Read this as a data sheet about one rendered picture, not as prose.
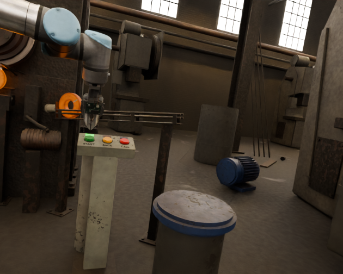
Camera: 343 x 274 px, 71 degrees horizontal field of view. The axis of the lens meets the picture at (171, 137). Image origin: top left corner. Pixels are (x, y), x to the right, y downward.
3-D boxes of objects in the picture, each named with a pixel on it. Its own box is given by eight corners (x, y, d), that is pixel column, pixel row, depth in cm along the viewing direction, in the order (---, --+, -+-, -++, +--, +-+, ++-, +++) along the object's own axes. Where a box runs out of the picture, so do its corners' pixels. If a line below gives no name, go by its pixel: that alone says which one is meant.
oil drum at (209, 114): (187, 155, 407) (195, 102, 396) (218, 157, 426) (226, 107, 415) (202, 165, 351) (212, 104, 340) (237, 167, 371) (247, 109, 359)
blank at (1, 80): (-8, 95, 153) (-10, 95, 150) (-30, 75, 148) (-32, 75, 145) (12, 79, 156) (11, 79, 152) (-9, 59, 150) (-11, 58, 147)
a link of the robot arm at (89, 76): (83, 63, 91) (110, 68, 94) (82, 76, 93) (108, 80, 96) (81, 69, 83) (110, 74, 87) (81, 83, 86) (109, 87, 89)
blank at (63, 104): (69, 122, 155) (65, 122, 152) (58, 101, 156) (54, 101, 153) (86, 110, 151) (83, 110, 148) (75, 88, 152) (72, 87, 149)
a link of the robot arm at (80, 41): (40, 17, 71) (84, 26, 77) (41, 29, 81) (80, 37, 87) (40, 50, 72) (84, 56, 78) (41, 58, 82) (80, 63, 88)
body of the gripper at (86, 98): (80, 114, 91) (83, 83, 85) (82, 105, 98) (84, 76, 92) (102, 116, 93) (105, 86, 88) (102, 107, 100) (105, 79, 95)
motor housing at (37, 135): (21, 205, 162) (25, 126, 155) (57, 205, 169) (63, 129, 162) (15, 214, 149) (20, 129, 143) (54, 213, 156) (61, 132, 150)
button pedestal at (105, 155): (68, 256, 118) (79, 131, 110) (118, 253, 126) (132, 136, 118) (65, 280, 103) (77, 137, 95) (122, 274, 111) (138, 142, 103)
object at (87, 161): (74, 240, 132) (83, 147, 125) (97, 239, 135) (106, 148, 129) (73, 254, 120) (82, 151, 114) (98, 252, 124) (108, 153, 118)
